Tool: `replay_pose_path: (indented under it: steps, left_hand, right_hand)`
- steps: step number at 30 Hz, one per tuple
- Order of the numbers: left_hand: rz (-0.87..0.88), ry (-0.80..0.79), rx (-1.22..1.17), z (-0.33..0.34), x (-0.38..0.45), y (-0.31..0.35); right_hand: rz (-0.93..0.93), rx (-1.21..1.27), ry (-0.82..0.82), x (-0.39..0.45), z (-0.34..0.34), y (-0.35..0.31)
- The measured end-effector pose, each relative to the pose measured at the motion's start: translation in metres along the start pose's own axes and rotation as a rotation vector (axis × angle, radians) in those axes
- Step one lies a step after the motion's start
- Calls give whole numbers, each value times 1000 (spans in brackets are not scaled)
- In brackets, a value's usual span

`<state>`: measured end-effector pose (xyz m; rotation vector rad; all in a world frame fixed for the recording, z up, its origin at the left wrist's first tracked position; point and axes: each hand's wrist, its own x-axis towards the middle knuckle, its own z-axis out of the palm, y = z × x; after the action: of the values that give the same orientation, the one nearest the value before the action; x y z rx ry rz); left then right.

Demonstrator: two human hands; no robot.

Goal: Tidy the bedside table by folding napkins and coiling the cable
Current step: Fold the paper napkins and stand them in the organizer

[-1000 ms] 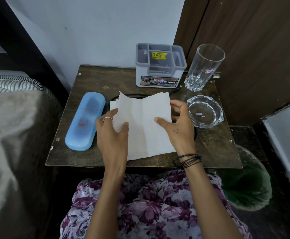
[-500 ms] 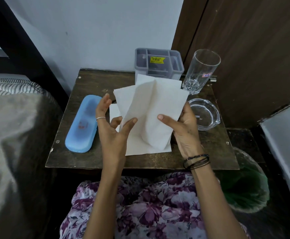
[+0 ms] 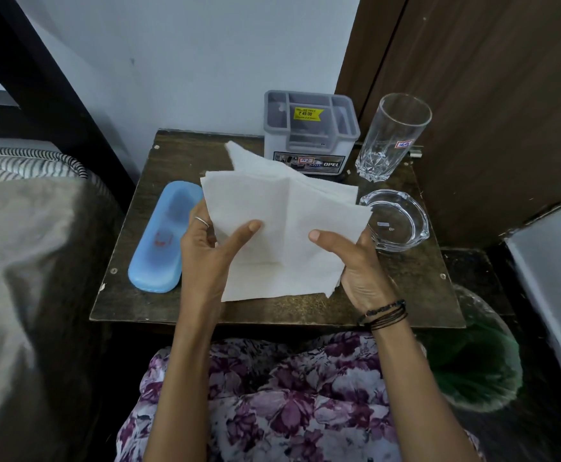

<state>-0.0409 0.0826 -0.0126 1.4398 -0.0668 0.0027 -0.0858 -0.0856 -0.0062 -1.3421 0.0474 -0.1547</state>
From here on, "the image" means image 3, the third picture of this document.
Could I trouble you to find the person's right hand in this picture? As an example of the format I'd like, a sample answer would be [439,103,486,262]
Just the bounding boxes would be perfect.
[308,229,401,317]

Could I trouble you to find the person's left hand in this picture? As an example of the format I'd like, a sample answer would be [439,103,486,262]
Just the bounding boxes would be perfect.
[180,199,264,318]

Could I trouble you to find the white paper napkin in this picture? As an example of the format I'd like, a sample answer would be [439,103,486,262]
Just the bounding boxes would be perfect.
[200,141,373,303]

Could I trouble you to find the person's right forearm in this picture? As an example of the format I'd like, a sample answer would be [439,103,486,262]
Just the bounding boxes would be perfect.
[369,310,480,462]

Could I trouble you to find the person's left forearm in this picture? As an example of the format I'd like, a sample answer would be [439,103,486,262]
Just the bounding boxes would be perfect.
[143,303,225,462]

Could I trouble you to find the small wooden side table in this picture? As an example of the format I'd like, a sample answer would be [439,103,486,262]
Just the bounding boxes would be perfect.
[89,129,467,330]

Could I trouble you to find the clear glass ashtray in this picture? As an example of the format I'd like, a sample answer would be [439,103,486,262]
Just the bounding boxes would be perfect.
[359,189,430,253]

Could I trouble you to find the blue plastic oval case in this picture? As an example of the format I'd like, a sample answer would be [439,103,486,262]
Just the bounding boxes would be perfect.
[127,181,205,293]

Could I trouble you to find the grey plastic organizer box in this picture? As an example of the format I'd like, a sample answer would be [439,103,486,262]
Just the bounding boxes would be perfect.
[263,90,361,176]

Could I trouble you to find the clear drinking glass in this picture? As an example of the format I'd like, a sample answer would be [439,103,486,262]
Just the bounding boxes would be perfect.
[355,93,432,183]

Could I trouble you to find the purple floral dress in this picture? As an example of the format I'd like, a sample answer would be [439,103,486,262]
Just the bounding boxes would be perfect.
[115,331,485,462]

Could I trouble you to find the green waste bin with liner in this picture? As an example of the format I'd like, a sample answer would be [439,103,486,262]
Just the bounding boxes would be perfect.
[417,284,524,413]

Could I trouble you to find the brown wooden wardrobe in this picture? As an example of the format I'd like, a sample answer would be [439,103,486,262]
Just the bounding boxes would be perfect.
[334,0,561,249]

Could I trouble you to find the beige bed cover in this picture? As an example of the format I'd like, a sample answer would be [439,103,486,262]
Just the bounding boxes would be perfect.
[0,175,127,462]

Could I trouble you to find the striped pillow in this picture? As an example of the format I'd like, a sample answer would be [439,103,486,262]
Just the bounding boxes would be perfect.
[0,146,110,194]

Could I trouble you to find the white appliance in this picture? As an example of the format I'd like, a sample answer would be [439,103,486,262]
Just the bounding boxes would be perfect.
[504,193,561,416]

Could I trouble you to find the black wrist bracelets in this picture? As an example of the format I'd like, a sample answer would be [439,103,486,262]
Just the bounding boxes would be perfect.
[356,299,409,331]

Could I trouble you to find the dark wooden bed frame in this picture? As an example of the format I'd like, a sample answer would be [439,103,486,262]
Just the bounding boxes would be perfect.
[0,0,137,212]

